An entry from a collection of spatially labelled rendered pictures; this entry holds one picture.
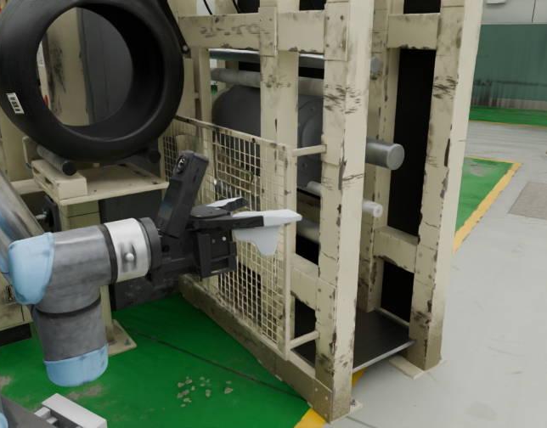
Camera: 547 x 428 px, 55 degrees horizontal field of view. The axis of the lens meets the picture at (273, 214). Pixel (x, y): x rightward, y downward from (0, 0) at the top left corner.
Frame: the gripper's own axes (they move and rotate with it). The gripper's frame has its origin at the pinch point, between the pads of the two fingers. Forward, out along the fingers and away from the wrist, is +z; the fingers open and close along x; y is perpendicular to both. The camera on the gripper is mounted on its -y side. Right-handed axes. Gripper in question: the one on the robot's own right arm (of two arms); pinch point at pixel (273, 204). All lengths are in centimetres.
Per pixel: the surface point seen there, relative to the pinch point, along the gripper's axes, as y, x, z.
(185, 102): -15, -137, 45
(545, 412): 103, -32, 127
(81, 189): 9, -107, -6
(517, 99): 22, -514, 823
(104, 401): 91, -122, -7
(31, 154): -2, -140, -15
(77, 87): -24, -141, 5
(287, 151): 0, -58, 41
